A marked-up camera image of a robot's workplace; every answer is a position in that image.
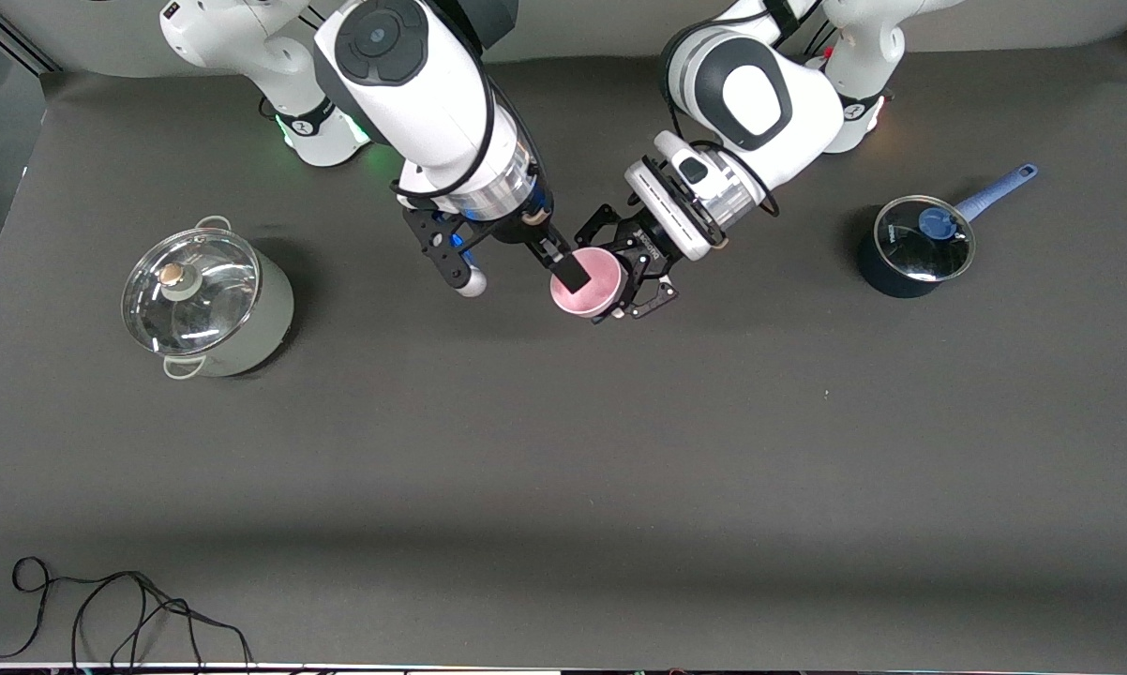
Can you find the glass lid with beige knob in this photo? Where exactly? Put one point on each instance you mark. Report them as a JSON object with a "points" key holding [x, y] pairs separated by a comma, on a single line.
{"points": [[198, 300]]}

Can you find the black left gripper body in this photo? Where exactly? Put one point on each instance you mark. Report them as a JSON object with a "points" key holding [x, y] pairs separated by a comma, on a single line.
{"points": [[640, 247]]}

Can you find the dark grey table cloth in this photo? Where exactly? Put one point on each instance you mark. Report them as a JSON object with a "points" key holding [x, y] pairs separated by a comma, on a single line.
{"points": [[563, 422]]}

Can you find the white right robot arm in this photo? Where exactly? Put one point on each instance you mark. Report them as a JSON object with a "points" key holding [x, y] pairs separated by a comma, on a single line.
{"points": [[413, 84]]}

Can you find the glass lid with blue knob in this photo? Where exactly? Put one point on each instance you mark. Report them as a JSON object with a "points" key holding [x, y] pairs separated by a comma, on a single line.
{"points": [[929, 253]]}

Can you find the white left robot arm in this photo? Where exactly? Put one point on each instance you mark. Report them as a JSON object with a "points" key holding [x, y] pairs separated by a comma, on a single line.
{"points": [[760, 103]]}

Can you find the pink plastic cup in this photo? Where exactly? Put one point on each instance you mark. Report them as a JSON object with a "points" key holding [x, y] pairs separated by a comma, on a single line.
{"points": [[592, 281]]}

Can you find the dark blue saucepan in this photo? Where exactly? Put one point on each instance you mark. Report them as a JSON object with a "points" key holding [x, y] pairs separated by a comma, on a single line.
{"points": [[887, 277]]}

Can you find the pale green stockpot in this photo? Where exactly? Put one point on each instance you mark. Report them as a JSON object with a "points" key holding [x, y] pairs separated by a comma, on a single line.
{"points": [[263, 319]]}

